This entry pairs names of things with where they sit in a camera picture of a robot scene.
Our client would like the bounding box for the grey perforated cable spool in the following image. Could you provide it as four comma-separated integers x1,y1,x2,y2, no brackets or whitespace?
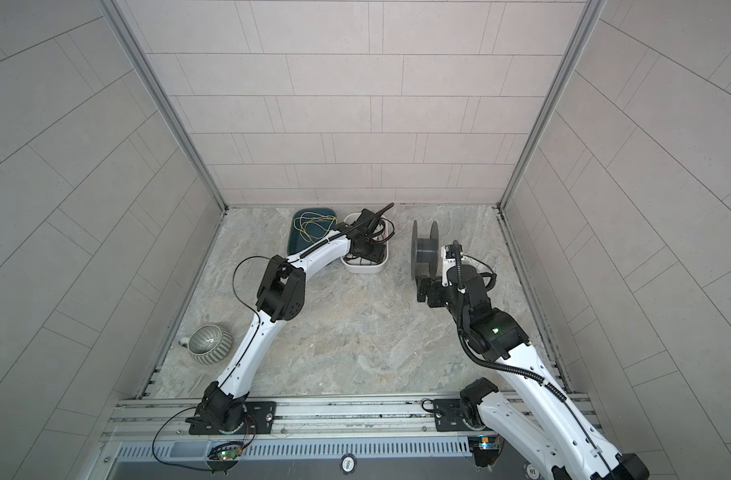
411,221,439,280

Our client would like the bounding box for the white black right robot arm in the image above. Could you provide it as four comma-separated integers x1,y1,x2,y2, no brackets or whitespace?
411,237,649,479

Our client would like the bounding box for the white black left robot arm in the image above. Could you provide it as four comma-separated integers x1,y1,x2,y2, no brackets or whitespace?
186,203,393,435

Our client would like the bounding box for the white plastic tray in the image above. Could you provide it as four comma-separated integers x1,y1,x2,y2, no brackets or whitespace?
341,218,395,274

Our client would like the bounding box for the dark teal plastic tray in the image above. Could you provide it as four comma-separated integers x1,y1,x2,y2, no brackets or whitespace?
287,208,338,255

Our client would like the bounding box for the right green circuit board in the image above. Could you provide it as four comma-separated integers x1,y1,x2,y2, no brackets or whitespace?
467,435,505,470

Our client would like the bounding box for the green circuit board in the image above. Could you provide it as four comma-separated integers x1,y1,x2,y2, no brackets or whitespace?
467,435,505,470
207,441,245,463

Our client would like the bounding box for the ribbed grey ceramic cup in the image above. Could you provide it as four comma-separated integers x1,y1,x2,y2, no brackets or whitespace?
178,325,234,365

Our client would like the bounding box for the left green circuit board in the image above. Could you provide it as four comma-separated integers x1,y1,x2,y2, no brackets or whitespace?
207,441,245,463

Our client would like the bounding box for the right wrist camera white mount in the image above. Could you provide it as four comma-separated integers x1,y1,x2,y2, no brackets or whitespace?
441,245,457,283

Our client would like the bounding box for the yellow cable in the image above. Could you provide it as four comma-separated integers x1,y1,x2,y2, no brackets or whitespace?
292,211,337,245

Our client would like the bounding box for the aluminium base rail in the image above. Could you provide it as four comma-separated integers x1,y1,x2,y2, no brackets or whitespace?
98,392,601,463

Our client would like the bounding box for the aluminium corner wall profile left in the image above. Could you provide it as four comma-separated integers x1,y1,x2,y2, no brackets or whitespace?
97,0,229,214

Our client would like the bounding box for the aluminium corner wall profile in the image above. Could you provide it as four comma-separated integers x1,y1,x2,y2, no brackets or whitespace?
496,0,607,210
97,0,229,214

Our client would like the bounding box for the aluminium corner wall profile right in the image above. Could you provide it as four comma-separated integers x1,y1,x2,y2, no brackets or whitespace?
496,0,607,210

